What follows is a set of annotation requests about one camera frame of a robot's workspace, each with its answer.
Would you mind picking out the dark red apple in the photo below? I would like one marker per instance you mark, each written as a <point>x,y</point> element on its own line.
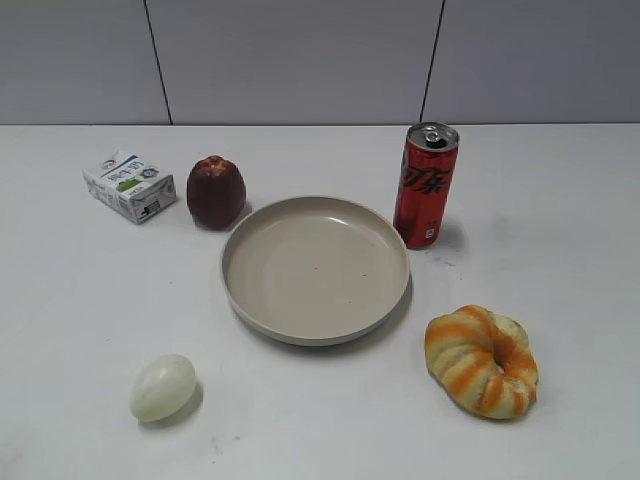
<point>216,192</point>

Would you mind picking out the beige round plate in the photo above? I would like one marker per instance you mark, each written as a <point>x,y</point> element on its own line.
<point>315,271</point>

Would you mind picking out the red cola can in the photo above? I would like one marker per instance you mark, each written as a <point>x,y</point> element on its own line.
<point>428,163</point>

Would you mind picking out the white peeled egg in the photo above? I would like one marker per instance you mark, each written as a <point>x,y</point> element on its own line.
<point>163,387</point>

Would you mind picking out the small white milk carton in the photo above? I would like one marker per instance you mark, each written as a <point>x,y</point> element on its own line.
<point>131,186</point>

